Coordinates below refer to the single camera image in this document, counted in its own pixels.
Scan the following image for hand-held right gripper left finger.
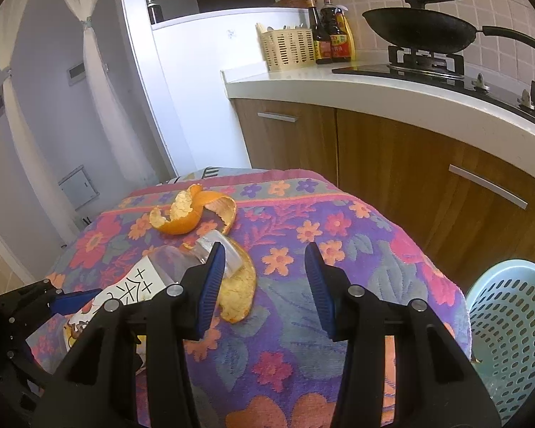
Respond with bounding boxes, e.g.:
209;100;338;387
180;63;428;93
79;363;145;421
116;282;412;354
31;241;227;428

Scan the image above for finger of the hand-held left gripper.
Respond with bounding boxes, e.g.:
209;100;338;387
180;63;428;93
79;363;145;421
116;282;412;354
0;277;102;340

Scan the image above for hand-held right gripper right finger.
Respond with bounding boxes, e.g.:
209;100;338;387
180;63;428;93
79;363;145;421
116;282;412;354
304;241;502;428

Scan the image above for clear tea bottle white label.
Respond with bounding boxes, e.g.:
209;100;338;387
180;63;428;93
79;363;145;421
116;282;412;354
65;230;247;353

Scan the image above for curled orange peel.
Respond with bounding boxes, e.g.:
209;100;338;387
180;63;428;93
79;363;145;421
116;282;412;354
149;184;237;236

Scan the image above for light blue perforated basket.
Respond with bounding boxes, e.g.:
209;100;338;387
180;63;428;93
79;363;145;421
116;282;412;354
465;259;535;426

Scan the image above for floral purple cloth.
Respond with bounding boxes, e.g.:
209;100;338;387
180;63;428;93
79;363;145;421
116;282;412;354
27;168;471;428

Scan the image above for white printed cloth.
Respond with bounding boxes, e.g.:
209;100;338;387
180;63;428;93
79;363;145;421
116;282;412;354
165;166;270;184

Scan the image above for wide wooden cabinet door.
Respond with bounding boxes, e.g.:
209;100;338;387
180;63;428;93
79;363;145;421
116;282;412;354
336;109;535;287

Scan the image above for narrow wooden cabinet door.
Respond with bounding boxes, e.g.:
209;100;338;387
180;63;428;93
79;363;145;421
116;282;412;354
232;98;340;188

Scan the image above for white tied curtain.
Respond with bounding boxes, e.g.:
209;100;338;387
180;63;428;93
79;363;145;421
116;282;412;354
49;0;161;188

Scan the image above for black glass gas stove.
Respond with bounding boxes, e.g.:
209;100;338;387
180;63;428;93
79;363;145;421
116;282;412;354
332;47;535;132

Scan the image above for dark soy sauce bottle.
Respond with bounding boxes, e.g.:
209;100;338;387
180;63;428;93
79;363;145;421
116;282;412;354
307;0;333;65

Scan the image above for beige woven utensil basket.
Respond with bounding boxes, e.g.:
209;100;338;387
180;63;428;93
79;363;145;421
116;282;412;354
256;24;317;72

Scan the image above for dark sauce bottles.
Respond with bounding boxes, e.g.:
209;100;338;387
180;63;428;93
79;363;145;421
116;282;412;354
320;0;352;63

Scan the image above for yellow bottle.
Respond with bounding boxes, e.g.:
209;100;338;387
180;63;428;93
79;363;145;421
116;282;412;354
335;4;356;61

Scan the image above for black wok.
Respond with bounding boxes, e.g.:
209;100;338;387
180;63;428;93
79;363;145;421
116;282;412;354
362;7;535;54

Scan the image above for grey wall panel box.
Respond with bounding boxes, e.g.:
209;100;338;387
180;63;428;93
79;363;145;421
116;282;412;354
58;165;100;210

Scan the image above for white wall vent plate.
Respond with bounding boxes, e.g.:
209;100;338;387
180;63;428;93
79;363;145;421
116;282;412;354
67;62;87;87

